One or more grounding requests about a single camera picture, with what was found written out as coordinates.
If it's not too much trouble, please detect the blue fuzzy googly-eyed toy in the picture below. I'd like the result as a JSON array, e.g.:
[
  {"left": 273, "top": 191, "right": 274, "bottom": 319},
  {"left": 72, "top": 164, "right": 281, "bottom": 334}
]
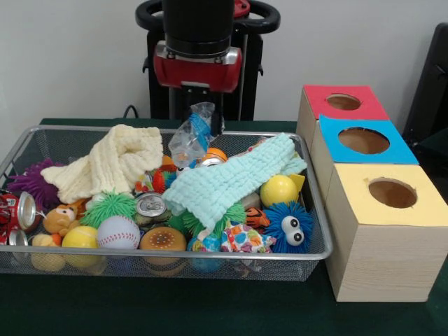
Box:
[{"left": 262, "top": 202, "right": 315, "bottom": 253}]

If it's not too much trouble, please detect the wooden box with three holes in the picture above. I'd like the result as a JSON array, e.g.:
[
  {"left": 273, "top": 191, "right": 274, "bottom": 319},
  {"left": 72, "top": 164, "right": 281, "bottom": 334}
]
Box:
[{"left": 295, "top": 84, "right": 448, "bottom": 302}]

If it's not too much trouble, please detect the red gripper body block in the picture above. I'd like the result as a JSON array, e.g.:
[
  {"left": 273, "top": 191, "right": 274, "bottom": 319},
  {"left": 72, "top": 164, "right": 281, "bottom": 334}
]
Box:
[{"left": 153, "top": 41, "right": 244, "bottom": 94}]

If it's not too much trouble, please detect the crushed clear plastic bottle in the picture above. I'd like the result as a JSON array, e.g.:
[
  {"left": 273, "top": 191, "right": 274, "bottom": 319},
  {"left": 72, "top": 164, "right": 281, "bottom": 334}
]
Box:
[{"left": 168, "top": 101, "right": 216, "bottom": 168}]

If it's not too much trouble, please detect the shallow clear mesh bin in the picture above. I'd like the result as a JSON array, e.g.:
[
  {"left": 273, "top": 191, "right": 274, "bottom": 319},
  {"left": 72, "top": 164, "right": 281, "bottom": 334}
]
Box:
[{"left": 0, "top": 125, "right": 333, "bottom": 283}]

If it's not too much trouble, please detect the light blue cloth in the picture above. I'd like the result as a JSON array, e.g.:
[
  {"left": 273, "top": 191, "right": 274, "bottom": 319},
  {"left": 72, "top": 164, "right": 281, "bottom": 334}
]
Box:
[{"left": 162, "top": 132, "right": 309, "bottom": 228}]

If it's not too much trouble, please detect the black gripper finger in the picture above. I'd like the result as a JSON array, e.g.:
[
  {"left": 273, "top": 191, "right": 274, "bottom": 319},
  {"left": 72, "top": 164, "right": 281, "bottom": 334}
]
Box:
[
  {"left": 183, "top": 91, "right": 194, "bottom": 120},
  {"left": 211, "top": 91, "right": 225, "bottom": 137}
]

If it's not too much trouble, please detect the yellow tennis ball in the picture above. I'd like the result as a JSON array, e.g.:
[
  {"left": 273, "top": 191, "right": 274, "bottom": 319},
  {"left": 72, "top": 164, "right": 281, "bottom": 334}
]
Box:
[{"left": 62, "top": 225, "right": 98, "bottom": 249}]

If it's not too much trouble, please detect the crushed can with silver top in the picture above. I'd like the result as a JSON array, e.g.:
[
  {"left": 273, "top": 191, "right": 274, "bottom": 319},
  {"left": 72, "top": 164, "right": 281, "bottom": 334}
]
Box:
[{"left": 134, "top": 192, "right": 172, "bottom": 227}]

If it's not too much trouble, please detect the purple spiky ball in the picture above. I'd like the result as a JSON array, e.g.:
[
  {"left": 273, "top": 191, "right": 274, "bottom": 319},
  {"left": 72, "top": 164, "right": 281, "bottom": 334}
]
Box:
[{"left": 7, "top": 157, "right": 66, "bottom": 211}]

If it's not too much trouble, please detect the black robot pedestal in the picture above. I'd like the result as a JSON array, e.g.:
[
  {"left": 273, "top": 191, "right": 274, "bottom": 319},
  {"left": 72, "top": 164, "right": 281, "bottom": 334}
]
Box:
[{"left": 135, "top": 0, "right": 281, "bottom": 122}]

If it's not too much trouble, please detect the black flat panel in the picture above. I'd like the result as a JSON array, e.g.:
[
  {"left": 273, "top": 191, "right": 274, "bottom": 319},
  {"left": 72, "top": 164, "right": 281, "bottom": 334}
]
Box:
[{"left": 402, "top": 22, "right": 448, "bottom": 141}]

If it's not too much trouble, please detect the black cable loop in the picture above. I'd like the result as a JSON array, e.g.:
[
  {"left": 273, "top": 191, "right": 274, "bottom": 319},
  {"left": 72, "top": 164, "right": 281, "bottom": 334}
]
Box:
[{"left": 122, "top": 104, "right": 141, "bottom": 120}]

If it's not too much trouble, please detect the crushed red soda can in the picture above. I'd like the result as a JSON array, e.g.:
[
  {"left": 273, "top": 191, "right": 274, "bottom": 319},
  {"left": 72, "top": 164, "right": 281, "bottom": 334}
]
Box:
[{"left": 0, "top": 190, "right": 38, "bottom": 232}]

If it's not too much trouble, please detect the dark green tablecloth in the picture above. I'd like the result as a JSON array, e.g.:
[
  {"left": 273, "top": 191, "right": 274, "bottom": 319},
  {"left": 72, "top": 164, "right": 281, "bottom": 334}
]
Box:
[
  {"left": 418, "top": 127, "right": 448, "bottom": 158},
  {"left": 0, "top": 118, "right": 448, "bottom": 336}
]

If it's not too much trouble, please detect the green spiky ball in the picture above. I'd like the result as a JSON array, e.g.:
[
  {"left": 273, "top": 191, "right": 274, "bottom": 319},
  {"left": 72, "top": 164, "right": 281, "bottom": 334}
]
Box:
[{"left": 80, "top": 191, "right": 139, "bottom": 229}]

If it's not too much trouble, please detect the toy burger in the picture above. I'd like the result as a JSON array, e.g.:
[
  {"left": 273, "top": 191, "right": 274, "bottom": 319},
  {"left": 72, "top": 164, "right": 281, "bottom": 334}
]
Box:
[{"left": 139, "top": 226, "right": 188, "bottom": 251}]

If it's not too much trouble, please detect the cream yellow cloth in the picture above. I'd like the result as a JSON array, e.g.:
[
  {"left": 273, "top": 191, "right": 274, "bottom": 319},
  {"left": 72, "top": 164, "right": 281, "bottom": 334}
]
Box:
[{"left": 40, "top": 124, "right": 164, "bottom": 204}]

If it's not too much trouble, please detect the white baseball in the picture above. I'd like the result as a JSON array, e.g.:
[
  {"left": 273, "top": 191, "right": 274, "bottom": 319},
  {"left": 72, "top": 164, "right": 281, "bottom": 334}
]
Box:
[{"left": 96, "top": 215, "right": 141, "bottom": 249}]

